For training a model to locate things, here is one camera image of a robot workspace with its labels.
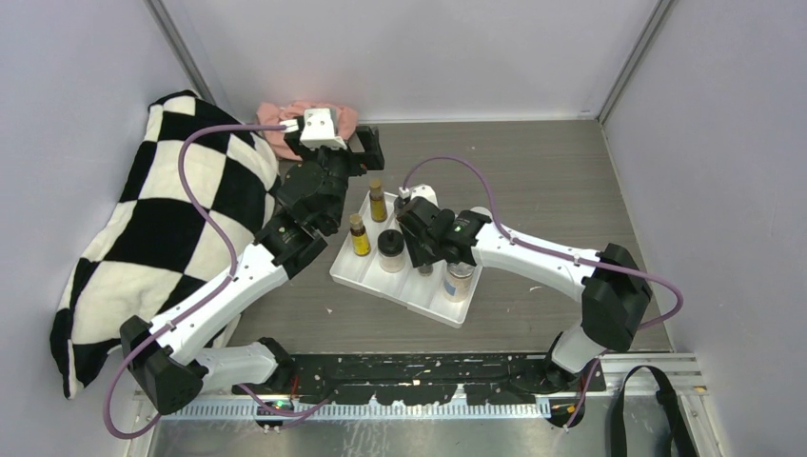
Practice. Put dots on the yellow label bottle taped cap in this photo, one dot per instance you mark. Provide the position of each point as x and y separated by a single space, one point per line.
358 234

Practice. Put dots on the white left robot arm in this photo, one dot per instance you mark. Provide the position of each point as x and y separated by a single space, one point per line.
168 356

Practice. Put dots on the black white checkered blanket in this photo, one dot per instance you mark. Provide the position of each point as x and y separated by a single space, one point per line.
195 194

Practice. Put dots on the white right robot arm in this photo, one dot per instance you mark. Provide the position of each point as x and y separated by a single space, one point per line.
605 283

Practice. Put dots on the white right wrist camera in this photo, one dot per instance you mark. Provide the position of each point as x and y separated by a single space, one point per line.
422 190

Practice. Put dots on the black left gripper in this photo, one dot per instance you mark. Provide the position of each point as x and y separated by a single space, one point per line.
370 159

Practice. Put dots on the silver lid blue label jar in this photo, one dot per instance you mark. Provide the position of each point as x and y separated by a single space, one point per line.
457 281

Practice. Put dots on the white divided organizer tray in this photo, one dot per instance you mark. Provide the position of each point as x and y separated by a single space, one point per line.
423 294

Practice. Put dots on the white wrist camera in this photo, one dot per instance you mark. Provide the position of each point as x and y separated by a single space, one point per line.
422 190
315 129

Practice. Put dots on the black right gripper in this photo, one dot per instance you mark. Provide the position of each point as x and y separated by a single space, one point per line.
418 255

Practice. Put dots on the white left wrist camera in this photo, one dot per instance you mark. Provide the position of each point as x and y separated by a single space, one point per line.
315 129

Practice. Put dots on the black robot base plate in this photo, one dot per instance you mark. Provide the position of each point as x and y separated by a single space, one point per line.
420 379

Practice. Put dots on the black lid handled spice jar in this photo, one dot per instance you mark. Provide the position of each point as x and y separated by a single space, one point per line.
391 250

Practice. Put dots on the silver lid peppercorn jar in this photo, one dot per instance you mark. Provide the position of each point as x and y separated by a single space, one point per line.
482 211

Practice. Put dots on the pink crumpled cloth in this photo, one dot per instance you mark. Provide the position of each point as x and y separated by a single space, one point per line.
347 120

